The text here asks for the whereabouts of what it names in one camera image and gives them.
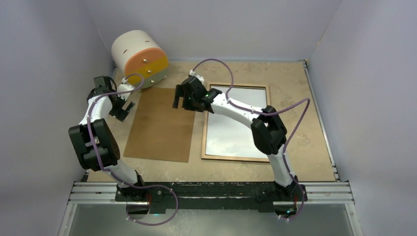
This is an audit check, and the brown cardboard backing board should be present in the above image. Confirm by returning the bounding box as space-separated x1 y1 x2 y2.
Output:
124 88 195 163

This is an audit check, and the mountain landscape photo print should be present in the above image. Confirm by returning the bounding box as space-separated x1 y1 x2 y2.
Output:
202 86 269 162

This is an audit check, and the wooden picture frame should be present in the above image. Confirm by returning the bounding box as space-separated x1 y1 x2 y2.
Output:
202 83 270 162

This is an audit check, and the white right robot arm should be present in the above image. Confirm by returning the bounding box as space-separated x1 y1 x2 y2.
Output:
172 76 298 200

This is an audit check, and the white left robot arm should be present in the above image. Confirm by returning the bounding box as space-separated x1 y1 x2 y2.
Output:
68 76 147 201

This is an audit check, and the round white drawer cabinet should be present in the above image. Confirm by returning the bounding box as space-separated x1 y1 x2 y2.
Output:
111 30 169 89

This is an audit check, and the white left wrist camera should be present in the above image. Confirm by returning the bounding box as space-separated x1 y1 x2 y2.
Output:
117 78 135 101

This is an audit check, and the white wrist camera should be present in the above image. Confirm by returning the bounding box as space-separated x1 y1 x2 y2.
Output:
189 70 205 84
117 78 135 101

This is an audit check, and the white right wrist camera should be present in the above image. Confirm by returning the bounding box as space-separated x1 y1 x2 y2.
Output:
189 70 205 84

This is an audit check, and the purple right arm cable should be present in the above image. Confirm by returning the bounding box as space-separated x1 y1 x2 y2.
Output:
192 59 311 222

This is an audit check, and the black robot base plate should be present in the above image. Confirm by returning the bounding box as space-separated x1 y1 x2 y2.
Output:
115 181 308 217

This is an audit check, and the aluminium rail frame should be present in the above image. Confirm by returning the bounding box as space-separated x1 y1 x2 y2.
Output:
59 182 362 236

